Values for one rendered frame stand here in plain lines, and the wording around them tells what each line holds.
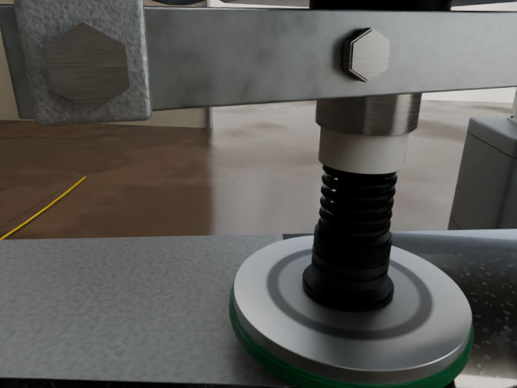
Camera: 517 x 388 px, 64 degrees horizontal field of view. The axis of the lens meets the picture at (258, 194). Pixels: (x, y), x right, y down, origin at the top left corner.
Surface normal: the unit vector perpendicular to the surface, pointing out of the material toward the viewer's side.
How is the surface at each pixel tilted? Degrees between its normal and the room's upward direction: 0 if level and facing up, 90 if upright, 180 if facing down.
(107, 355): 0
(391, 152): 90
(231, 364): 0
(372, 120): 90
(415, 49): 90
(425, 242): 0
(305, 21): 90
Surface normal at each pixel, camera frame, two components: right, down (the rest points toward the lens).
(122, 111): 0.35, 0.34
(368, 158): -0.14, 0.35
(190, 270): 0.02, -0.93
